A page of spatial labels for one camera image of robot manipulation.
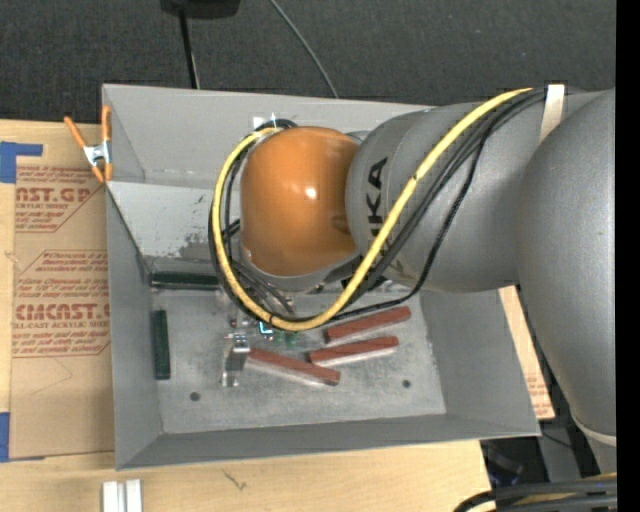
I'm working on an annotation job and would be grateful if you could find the dark green flat block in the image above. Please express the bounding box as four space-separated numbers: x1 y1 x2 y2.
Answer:
151 309 173 381
150 271 222 292

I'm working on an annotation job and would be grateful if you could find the red-brown flat block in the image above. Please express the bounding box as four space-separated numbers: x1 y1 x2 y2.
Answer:
244 347 343 388
323 305 413 346
306 335 401 368

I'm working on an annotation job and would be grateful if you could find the grey metal bin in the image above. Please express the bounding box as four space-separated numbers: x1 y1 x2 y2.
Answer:
101 83 543 472

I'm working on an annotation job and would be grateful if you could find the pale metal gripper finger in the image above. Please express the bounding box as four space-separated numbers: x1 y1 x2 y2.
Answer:
220 332 252 389

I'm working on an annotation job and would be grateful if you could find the brown cardboard board red print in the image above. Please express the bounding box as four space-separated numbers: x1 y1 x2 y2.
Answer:
0 118 557 464

